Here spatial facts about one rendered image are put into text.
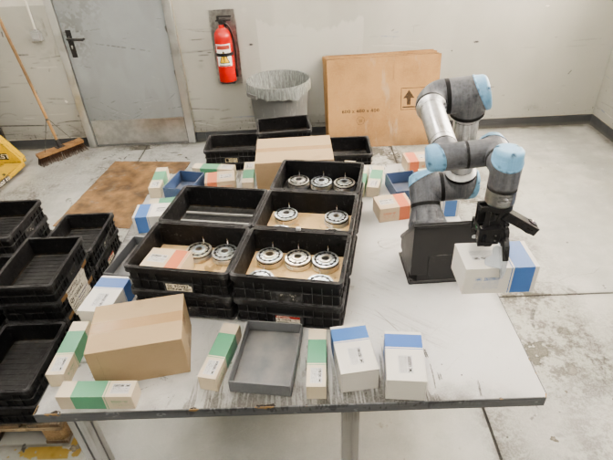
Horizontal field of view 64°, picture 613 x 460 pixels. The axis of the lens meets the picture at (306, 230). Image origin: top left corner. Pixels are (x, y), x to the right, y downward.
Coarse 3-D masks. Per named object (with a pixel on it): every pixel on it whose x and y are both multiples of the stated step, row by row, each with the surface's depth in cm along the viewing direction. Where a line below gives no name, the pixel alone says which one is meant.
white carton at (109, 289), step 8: (104, 280) 191; (112, 280) 191; (120, 280) 191; (128, 280) 191; (96, 288) 187; (104, 288) 187; (112, 288) 187; (120, 288) 187; (128, 288) 191; (88, 296) 184; (96, 296) 184; (104, 296) 184; (112, 296) 183; (120, 296) 185; (128, 296) 191; (88, 304) 180; (96, 304) 180; (104, 304) 180; (80, 312) 178; (88, 312) 177; (88, 320) 180
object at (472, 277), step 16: (464, 256) 137; (480, 256) 136; (512, 256) 136; (528, 256) 136; (464, 272) 134; (480, 272) 133; (496, 272) 133; (512, 272) 133; (528, 272) 133; (464, 288) 136; (480, 288) 136; (496, 288) 136; (512, 288) 136; (528, 288) 136
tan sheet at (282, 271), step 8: (312, 256) 191; (256, 264) 189; (248, 272) 185; (272, 272) 184; (280, 272) 184; (288, 272) 184; (296, 272) 184; (304, 272) 183; (312, 272) 183; (336, 272) 182; (336, 280) 179
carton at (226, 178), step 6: (210, 174) 264; (216, 174) 264; (222, 174) 263; (228, 174) 263; (234, 174) 264; (204, 180) 259; (210, 180) 259; (216, 180) 259; (222, 180) 258; (228, 180) 258; (234, 180) 258; (222, 186) 259; (228, 186) 259; (234, 186) 260
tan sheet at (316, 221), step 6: (300, 216) 215; (306, 216) 215; (312, 216) 215; (318, 216) 215; (324, 216) 214; (348, 216) 213; (270, 222) 213; (300, 222) 212; (306, 222) 211; (312, 222) 211; (318, 222) 211; (324, 222) 211; (348, 222) 210; (312, 228) 207; (318, 228) 207; (324, 228) 207; (342, 228) 206; (348, 228) 206
